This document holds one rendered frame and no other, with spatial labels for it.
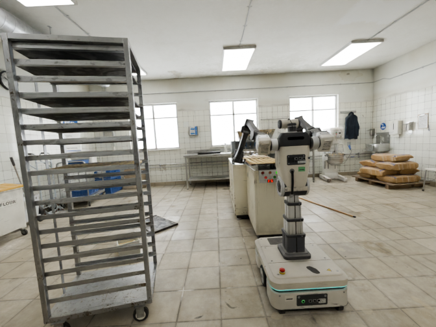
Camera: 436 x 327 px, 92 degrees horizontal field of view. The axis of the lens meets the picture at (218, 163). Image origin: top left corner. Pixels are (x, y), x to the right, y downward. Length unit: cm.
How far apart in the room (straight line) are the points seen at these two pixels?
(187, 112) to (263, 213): 433
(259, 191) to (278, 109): 426
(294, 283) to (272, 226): 104
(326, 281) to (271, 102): 530
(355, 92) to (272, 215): 553
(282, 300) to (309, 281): 22
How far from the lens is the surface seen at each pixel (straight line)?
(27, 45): 171
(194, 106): 620
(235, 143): 310
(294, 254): 184
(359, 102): 745
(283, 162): 161
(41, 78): 164
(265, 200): 247
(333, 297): 181
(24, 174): 163
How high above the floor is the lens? 118
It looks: 6 degrees down
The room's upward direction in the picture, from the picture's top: 3 degrees counter-clockwise
